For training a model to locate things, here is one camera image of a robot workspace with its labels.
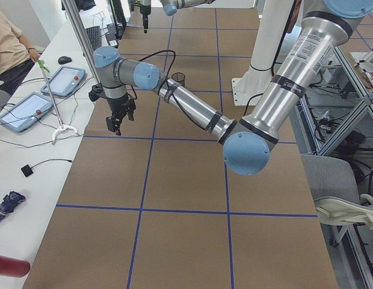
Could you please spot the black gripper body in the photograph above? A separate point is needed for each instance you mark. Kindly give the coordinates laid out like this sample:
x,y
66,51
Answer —
x,y
144,14
118,105

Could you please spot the black keyboard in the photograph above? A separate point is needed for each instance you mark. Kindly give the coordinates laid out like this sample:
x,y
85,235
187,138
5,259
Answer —
x,y
94,35

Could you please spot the black mesh pen cup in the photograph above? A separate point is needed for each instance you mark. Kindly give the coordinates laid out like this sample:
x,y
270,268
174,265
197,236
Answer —
x,y
179,79

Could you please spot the far teach pendant tablet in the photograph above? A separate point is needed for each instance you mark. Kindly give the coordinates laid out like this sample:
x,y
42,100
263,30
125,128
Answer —
x,y
65,80

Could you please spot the teach pendant tablet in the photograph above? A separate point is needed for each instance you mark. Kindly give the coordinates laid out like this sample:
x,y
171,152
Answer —
x,y
26,113
65,80

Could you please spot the black computer mouse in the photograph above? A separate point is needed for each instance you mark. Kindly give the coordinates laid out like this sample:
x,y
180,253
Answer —
x,y
64,59

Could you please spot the near teach pendant tablet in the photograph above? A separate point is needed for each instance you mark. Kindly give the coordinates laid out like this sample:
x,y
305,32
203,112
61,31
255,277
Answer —
x,y
26,113

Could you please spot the small black square device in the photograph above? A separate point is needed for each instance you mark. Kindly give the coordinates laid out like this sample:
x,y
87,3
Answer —
x,y
27,170

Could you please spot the person in beige shirt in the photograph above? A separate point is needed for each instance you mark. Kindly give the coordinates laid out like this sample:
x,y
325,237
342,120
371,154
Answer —
x,y
17,55

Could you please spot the folded blue umbrella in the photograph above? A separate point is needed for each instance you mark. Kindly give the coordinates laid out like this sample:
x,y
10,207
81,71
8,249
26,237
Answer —
x,y
9,203

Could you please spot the red bottle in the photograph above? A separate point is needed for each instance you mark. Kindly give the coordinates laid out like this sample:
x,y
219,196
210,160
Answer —
x,y
13,267

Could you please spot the grey office chair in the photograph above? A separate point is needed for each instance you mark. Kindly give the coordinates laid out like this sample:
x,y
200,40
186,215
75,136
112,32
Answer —
x,y
335,194

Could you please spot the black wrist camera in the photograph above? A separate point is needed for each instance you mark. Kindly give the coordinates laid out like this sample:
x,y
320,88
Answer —
x,y
96,92

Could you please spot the aluminium frame post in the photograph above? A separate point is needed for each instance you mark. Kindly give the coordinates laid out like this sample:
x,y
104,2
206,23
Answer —
x,y
79,29

